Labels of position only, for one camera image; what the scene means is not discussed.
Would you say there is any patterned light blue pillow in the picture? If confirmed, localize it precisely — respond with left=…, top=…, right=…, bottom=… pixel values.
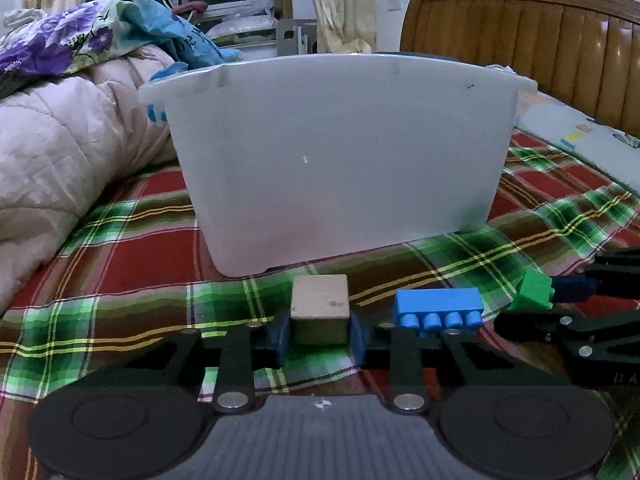
left=515, top=91, right=640, bottom=193

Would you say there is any folding chair with red seat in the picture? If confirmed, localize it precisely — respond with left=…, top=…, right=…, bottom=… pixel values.
left=160, top=0, right=208, bottom=24

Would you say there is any pink quilted comforter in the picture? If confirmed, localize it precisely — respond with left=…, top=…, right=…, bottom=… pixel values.
left=1, top=46, right=176, bottom=309

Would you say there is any tan wooden cube block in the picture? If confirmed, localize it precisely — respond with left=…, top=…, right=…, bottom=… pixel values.
left=290, top=274, right=350, bottom=347

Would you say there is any red green plaid bedsheet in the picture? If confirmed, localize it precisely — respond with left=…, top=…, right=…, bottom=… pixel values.
left=1, top=132, right=639, bottom=479

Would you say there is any grey cabinet by window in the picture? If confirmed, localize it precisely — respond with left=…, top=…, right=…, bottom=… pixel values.
left=277, top=18, right=318, bottom=56

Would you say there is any white plastic storage bin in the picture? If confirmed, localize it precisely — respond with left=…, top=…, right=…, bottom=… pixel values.
left=140, top=54, right=537, bottom=278

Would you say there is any purple floral blue blanket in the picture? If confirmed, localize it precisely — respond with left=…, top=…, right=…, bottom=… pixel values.
left=1, top=0, right=241, bottom=98

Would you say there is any blue toy building block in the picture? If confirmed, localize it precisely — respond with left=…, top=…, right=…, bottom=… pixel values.
left=393, top=287, right=484, bottom=337

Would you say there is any wooden headboard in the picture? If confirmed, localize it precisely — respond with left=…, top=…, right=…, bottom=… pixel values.
left=400, top=0, right=639, bottom=136

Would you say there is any green toy building block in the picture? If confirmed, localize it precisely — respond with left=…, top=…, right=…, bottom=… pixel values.
left=509, top=269, right=554, bottom=311

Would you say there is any white crumpled garment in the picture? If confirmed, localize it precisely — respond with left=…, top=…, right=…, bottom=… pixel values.
left=2, top=8, right=48, bottom=29

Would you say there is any white pillow on sill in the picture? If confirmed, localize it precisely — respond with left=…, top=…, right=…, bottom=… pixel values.
left=206, top=15, right=278, bottom=46

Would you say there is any right beige curtain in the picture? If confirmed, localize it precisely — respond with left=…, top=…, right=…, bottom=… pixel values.
left=312, top=0, right=378, bottom=53

